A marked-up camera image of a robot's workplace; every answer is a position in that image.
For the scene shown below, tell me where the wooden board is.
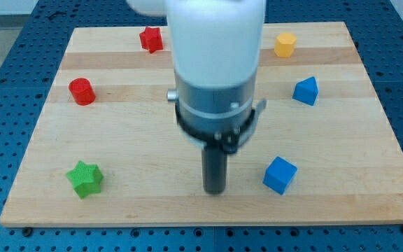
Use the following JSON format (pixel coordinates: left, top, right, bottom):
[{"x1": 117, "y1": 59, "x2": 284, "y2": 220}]
[{"x1": 0, "y1": 22, "x2": 403, "y2": 228}]

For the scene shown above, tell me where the green star block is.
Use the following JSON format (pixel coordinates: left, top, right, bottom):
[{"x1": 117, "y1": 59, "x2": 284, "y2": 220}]
[{"x1": 66, "y1": 160, "x2": 104, "y2": 199}]

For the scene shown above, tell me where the red star block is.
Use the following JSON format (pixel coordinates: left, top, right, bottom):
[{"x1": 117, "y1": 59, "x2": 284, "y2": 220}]
[{"x1": 139, "y1": 27, "x2": 164, "y2": 54}]

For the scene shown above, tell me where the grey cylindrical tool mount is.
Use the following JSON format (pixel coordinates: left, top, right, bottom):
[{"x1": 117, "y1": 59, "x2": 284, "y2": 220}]
[{"x1": 174, "y1": 73, "x2": 267, "y2": 153}]

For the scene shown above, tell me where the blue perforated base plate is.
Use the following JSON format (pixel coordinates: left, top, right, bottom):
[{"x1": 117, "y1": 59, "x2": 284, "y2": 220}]
[{"x1": 0, "y1": 0, "x2": 403, "y2": 251}]

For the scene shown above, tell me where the red cylinder block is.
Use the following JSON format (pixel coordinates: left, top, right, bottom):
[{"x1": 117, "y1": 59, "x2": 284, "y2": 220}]
[{"x1": 69, "y1": 78, "x2": 96, "y2": 106}]

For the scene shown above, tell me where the blue cube block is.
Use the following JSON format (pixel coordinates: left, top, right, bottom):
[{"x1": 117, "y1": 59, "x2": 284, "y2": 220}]
[{"x1": 262, "y1": 157, "x2": 297, "y2": 195}]

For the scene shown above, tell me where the blue triangular prism block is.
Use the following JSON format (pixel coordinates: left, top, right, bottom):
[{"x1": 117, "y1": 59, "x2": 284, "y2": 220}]
[{"x1": 292, "y1": 76, "x2": 319, "y2": 106}]

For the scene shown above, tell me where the yellow hexagon block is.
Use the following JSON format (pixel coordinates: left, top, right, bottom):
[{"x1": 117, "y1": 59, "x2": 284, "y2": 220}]
[{"x1": 274, "y1": 32, "x2": 297, "y2": 57}]

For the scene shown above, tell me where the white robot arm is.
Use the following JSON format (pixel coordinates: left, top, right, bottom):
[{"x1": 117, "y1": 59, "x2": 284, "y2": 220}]
[{"x1": 127, "y1": 0, "x2": 266, "y2": 195}]

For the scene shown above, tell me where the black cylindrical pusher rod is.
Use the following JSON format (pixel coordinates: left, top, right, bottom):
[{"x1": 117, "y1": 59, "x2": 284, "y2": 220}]
[{"x1": 201, "y1": 146, "x2": 227, "y2": 195}]

